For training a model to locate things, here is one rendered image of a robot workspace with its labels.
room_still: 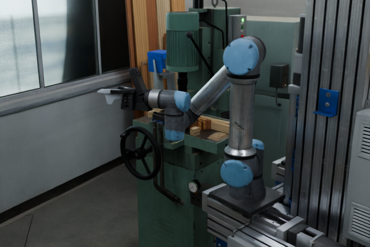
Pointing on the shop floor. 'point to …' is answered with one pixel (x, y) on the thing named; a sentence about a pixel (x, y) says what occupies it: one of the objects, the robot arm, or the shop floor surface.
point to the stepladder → (159, 62)
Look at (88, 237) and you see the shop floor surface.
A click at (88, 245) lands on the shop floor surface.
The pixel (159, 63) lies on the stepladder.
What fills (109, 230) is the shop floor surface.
